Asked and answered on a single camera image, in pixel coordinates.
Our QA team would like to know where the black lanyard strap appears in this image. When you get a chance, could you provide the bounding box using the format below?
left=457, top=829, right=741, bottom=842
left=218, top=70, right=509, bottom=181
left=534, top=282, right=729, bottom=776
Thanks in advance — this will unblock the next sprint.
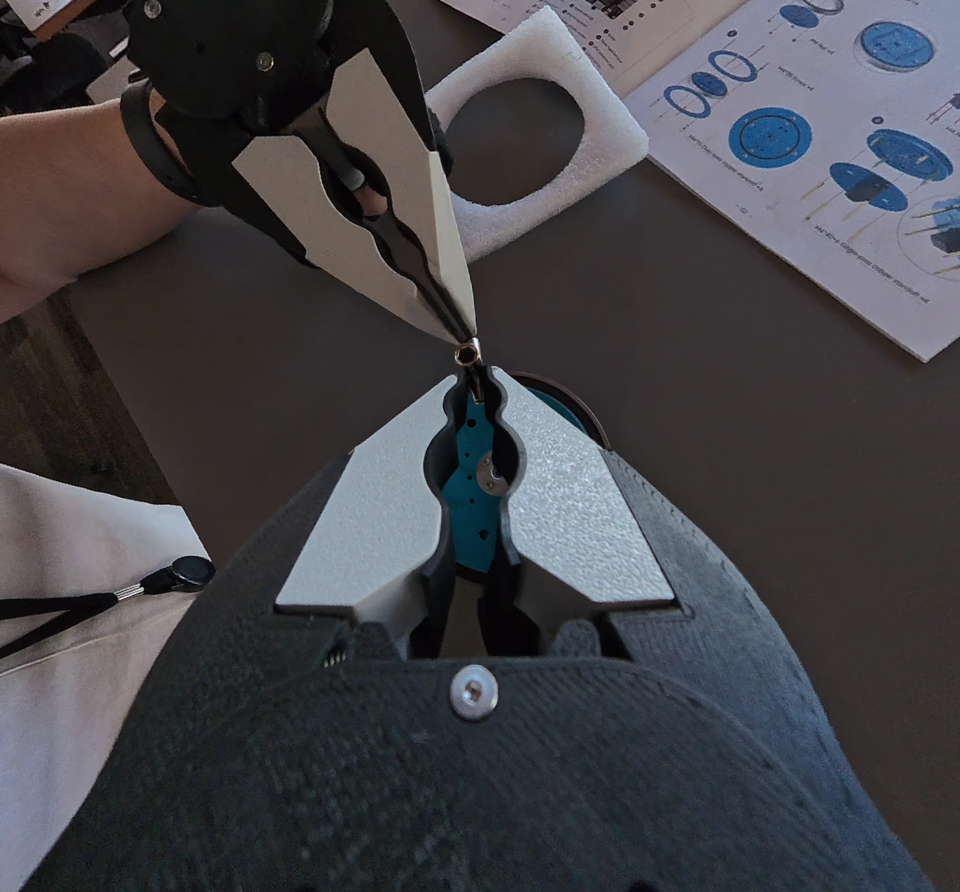
left=0, top=556, right=217, bottom=661

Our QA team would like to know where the metal cross socket wrench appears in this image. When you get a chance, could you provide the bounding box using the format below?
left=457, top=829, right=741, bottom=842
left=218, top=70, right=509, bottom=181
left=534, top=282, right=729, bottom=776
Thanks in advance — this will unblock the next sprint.
left=455, top=337, right=489, bottom=406

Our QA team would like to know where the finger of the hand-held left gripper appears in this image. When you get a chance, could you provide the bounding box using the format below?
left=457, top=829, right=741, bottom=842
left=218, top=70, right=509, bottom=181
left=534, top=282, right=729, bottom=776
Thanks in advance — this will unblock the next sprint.
left=322, top=48, right=479, bottom=342
left=232, top=136, right=462, bottom=347

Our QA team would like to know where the black office chair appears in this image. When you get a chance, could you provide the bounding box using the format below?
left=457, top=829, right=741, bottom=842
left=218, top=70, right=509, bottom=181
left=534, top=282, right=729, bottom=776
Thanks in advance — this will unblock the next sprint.
left=0, top=29, right=108, bottom=115

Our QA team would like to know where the instruction sheet with blue drawings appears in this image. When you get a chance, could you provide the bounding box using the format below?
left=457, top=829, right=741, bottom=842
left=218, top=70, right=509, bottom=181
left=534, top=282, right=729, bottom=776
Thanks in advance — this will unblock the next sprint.
left=626, top=0, right=960, bottom=362

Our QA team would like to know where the person's left forearm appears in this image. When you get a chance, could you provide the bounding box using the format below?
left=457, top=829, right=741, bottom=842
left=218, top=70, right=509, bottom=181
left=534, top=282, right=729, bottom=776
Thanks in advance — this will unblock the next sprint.
left=0, top=98, right=205, bottom=323

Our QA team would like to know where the blue disc with black rim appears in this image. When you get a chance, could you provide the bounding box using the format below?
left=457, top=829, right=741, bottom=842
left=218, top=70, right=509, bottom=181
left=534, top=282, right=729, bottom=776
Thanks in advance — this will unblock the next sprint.
left=438, top=373, right=609, bottom=586

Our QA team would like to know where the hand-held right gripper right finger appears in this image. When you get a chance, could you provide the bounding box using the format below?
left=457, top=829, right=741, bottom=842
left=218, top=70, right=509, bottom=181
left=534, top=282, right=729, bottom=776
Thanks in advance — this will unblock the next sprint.
left=491, top=365, right=676, bottom=606

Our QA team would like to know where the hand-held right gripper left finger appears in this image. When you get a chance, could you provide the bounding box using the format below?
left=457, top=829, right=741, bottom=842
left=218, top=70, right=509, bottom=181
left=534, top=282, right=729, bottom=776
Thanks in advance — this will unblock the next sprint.
left=276, top=374, right=460, bottom=640

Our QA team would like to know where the white foam sheet with hole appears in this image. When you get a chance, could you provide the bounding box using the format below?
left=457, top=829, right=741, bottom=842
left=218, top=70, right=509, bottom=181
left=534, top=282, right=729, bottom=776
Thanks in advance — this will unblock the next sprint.
left=423, top=5, right=650, bottom=262

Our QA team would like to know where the person's white t-shirt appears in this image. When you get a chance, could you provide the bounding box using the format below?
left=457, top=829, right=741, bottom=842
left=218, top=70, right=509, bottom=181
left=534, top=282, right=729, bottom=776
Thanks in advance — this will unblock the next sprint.
left=0, top=464, right=215, bottom=892

